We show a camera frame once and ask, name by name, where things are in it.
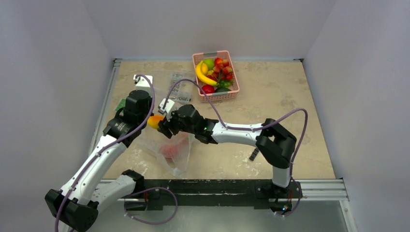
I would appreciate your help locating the yellow fake lemon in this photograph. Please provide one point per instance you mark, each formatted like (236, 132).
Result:
(204, 69)

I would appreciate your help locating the black T-handle tool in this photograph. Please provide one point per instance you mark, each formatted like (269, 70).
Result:
(254, 154)

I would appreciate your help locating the red fake grape bunch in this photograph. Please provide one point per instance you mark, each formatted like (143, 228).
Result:
(221, 71)

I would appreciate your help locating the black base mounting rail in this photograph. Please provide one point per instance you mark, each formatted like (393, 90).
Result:
(256, 193)

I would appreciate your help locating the clear plastic bag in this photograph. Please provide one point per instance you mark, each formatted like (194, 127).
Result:
(151, 140)

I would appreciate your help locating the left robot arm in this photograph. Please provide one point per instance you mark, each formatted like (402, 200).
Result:
(72, 205)

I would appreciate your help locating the pink plastic basket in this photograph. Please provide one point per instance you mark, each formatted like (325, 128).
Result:
(220, 93)

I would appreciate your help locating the orange fake fruit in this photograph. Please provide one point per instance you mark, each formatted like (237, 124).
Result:
(153, 121)

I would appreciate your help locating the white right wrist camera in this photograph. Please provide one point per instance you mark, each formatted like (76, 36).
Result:
(166, 106)

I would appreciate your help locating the green fake lime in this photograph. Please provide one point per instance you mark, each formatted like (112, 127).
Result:
(209, 63)

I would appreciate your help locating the red fake apple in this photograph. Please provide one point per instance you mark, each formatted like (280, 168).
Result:
(208, 89)

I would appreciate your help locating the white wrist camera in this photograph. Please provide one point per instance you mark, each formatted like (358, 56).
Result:
(144, 83)
(166, 106)

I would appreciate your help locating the pink red fake peach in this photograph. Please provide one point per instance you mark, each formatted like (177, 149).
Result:
(170, 152)

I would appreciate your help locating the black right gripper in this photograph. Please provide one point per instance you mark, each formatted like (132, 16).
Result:
(166, 127)

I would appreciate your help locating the green label small box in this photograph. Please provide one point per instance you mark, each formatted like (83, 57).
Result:
(120, 104)

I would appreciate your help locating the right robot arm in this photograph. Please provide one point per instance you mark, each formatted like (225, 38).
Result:
(275, 143)

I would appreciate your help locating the small yellow fake banana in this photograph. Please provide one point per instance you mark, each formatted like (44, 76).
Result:
(203, 78)

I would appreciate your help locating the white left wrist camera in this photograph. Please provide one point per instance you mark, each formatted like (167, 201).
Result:
(144, 83)

